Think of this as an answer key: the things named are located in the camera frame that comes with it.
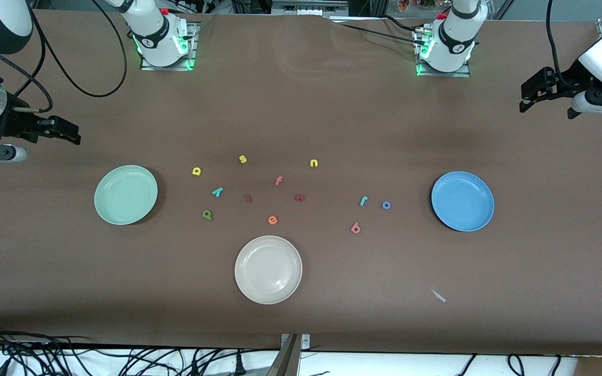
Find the green plate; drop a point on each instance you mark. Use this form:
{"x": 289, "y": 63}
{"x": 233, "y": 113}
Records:
{"x": 113, "y": 177}

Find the white tape scrap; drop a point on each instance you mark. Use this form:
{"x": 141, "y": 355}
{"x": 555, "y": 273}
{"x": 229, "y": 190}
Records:
{"x": 438, "y": 295}

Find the teal letter y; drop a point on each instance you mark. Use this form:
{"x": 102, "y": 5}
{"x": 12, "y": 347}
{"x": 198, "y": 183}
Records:
{"x": 218, "y": 191}

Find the blue plate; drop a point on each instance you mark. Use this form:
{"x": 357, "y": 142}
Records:
{"x": 468, "y": 219}

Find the green letter p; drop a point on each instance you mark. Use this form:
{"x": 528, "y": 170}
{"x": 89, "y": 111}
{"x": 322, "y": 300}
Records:
{"x": 204, "y": 214}

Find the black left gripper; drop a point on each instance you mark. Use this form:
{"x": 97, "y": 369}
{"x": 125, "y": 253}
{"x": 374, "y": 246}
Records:
{"x": 564, "y": 86}

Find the brown table cover mat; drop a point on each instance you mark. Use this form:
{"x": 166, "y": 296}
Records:
{"x": 301, "y": 104}

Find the grey power strip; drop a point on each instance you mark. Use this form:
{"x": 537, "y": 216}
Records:
{"x": 306, "y": 8}

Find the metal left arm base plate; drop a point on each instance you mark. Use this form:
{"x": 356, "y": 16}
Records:
{"x": 422, "y": 70}

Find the beige plate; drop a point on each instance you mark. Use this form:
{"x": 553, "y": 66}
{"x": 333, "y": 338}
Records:
{"x": 268, "y": 270}

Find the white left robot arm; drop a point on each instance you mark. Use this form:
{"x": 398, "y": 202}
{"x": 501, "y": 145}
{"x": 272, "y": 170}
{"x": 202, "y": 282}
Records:
{"x": 452, "y": 42}

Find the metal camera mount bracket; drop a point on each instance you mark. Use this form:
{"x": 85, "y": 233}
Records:
{"x": 288, "y": 360}

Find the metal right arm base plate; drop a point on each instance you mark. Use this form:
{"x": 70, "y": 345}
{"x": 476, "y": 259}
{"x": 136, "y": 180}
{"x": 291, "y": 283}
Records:
{"x": 188, "y": 52}

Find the black power plug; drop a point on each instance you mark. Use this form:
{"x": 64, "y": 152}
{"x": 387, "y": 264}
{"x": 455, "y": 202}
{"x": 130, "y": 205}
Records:
{"x": 238, "y": 363}

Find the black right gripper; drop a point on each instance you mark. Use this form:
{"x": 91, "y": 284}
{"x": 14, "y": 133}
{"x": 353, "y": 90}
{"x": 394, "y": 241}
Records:
{"x": 18, "y": 124}

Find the orange flower decoration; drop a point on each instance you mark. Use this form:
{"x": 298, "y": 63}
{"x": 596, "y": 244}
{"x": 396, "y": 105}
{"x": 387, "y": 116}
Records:
{"x": 411, "y": 5}

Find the pink letter b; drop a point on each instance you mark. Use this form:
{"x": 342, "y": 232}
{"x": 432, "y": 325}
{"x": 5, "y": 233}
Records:
{"x": 353, "y": 228}

